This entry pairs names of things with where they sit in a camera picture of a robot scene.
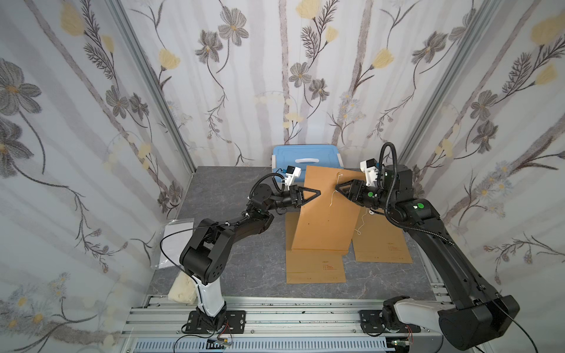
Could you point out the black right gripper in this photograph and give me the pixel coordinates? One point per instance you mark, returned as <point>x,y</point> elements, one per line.
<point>358,192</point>

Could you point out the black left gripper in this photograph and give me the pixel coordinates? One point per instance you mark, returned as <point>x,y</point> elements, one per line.
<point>296,195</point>

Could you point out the kraft file bag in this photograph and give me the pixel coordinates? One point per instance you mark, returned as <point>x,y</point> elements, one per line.
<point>310,266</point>
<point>327,223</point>
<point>375,240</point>

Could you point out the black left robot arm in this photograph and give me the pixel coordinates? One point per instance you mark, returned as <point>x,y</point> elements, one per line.
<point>206,254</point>

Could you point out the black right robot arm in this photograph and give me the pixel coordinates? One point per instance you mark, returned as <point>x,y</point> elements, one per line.
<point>477,312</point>

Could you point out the clear plastic bag white card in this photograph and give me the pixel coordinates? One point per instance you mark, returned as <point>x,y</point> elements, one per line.
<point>171,239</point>

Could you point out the blue lidded storage box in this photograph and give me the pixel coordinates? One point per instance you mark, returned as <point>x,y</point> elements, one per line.
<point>324,155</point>

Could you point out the crumpled white foam piece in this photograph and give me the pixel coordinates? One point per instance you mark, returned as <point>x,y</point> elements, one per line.
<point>183,290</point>

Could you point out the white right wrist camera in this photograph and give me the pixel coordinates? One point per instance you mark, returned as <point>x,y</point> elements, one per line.
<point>370,169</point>

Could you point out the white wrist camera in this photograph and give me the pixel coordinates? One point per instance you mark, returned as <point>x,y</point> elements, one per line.
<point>292,173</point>
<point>370,169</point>

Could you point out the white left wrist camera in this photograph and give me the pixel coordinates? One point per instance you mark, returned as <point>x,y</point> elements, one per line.
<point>292,173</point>

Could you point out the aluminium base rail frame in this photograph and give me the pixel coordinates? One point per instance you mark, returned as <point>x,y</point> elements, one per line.
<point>273,318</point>

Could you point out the white slotted cable duct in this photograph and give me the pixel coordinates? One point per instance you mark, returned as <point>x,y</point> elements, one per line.
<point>360,344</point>

